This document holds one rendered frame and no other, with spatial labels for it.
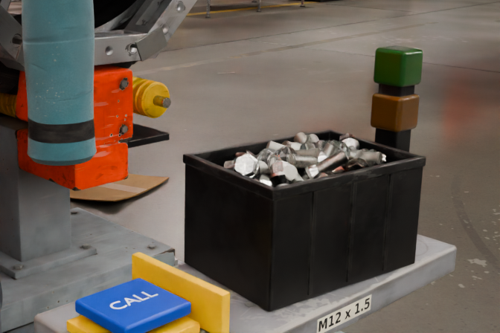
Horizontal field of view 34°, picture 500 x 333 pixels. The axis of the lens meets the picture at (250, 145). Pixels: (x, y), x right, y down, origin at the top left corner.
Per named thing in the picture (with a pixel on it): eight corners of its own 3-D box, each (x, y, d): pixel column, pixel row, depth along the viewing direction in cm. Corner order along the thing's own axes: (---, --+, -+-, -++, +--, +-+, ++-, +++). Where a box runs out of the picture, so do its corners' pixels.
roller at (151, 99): (74, 90, 153) (74, 59, 151) (181, 118, 133) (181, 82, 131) (47, 94, 148) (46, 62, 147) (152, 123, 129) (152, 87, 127)
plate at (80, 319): (140, 302, 75) (140, 292, 75) (200, 333, 70) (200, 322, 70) (65, 331, 70) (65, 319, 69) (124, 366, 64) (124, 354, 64)
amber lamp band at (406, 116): (388, 122, 95) (391, 88, 94) (418, 128, 93) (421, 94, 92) (367, 127, 92) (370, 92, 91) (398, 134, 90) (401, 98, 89)
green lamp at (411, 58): (391, 79, 94) (394, 44, 93) (422, 85, 91) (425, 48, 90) (371, 83, 91) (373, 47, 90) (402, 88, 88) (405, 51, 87)
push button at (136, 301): (139, 299, 74) (139, 275, 74) (192, 325, 70) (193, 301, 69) (74, 323, 69) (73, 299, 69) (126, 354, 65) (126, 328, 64)
